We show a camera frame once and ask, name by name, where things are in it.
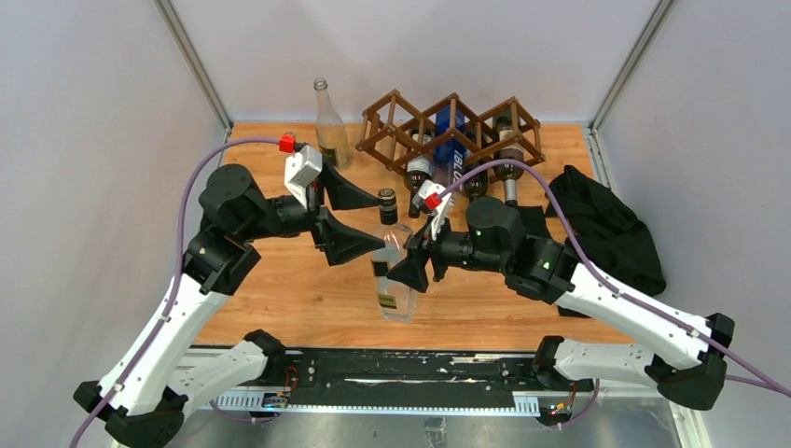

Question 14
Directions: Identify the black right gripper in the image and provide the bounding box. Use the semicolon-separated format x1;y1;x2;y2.
386;213;508;293

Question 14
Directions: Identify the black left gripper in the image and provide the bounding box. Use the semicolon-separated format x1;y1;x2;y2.
240;156;386;263

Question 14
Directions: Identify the clear whisky bottle black label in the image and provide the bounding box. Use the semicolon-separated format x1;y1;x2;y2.
370;189;417;322

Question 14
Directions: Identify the clear bottle with dark label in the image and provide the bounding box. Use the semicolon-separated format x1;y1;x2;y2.
313;78;352;171

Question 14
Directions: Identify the blue square bottle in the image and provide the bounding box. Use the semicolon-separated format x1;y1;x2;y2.
433;106;466;187

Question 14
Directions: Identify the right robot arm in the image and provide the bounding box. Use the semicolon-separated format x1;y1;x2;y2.
387;196;735;411

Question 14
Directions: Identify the dark wine bottle white label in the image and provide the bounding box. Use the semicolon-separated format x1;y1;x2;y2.
404;155;434;218

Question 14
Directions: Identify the dark wine bottle middle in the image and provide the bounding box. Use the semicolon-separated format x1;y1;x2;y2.
463;131;490;202

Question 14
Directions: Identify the dark wine bottle silver neck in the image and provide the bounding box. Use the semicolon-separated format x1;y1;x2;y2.
491;114;526;208

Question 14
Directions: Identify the brown wooden wine rack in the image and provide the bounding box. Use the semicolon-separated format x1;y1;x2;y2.
355;89;546;175

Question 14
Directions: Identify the black cloth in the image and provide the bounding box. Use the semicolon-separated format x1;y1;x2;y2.
549;165;667;297

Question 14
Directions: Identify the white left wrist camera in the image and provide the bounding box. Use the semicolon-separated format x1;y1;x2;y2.
284;145;323;209

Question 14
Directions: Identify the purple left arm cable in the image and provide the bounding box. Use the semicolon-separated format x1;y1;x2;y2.
69;135;285;448

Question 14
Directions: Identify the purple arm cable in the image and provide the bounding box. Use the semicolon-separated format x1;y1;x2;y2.
438;159;791;427
69;135;285;448

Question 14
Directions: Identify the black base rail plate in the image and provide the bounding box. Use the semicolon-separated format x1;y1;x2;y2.
245;348;593;415

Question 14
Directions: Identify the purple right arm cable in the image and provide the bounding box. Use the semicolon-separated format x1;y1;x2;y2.
438;159;791;427

